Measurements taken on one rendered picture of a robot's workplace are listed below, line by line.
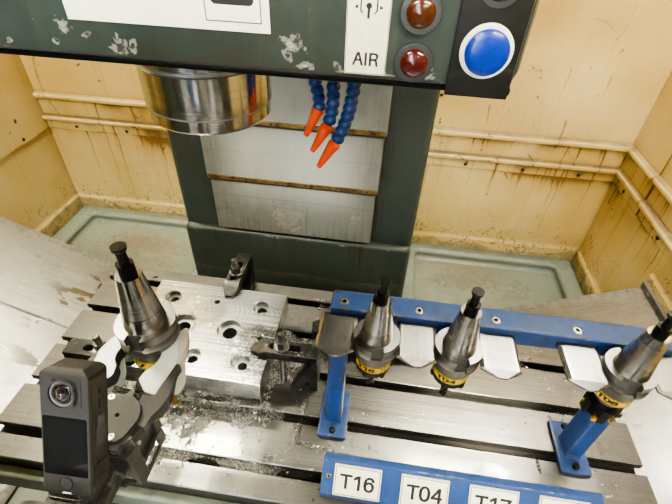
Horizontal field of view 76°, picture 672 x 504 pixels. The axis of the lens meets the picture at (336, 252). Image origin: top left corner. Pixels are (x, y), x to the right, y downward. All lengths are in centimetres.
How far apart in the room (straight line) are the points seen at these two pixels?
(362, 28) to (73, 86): 155
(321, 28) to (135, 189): 164
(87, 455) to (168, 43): 34
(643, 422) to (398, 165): 81
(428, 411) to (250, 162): 73
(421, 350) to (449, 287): 104
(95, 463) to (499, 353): 47
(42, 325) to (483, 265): 148
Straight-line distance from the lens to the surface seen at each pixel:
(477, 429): 93
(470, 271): 172
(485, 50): 33
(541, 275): 182
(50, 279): 159
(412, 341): 61
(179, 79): 54
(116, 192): 199
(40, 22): 43
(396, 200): 120
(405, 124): 109
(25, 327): 149
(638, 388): 69
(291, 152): 112
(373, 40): 34
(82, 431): 44
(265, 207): 123
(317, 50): 35
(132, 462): 49
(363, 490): 81
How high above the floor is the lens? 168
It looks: 40 degrees down
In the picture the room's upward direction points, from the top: 3 degrees clockwise
